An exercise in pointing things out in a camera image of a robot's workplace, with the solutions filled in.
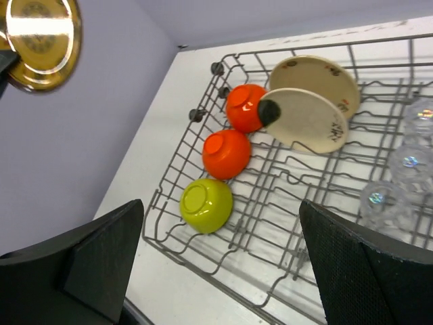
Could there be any grey wire dish rack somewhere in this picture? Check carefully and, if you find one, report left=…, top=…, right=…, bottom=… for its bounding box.
left=143, top=34, right=432, bottom=324

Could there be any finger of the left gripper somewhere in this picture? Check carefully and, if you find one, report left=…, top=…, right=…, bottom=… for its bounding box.
left=0, top=50, right=17, bottom=98

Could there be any lime green bowl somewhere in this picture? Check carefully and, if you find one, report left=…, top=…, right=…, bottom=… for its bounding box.
left=179, top=178, right=233, bottom=234

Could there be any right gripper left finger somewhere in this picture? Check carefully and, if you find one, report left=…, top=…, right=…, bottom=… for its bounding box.
left=1, top=199, right=144, bottom=324

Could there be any nearest clear glass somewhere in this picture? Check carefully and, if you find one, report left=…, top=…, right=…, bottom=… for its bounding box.
left=359, top=181, right=415, bottom=243

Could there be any cream plate with flower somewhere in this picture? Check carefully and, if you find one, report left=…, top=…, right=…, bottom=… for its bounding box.
left=257, top=88, right=348, bottom=154

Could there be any gold patterned plate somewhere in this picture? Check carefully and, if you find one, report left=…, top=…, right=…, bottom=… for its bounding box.
left=1, top=0, right=83, bottom=93

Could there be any small cream plate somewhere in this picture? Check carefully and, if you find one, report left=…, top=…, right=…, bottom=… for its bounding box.
left=269, top=56, right=361, bottom=119

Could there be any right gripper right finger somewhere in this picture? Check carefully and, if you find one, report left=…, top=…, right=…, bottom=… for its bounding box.
left=299, top=200, right=432, bottom=324

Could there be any clear glass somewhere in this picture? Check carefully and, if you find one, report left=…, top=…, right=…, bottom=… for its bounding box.
left=388, top=144, right=432, bottom=194
left=403, top=97, right=432, bottom=148
left=359, top=181, right=415, bottom=243

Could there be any orange bowl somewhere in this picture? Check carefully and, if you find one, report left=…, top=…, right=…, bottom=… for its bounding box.
left=226, top=83, right=267, bottom=133
left=202, top=129, right=252, bottom=180

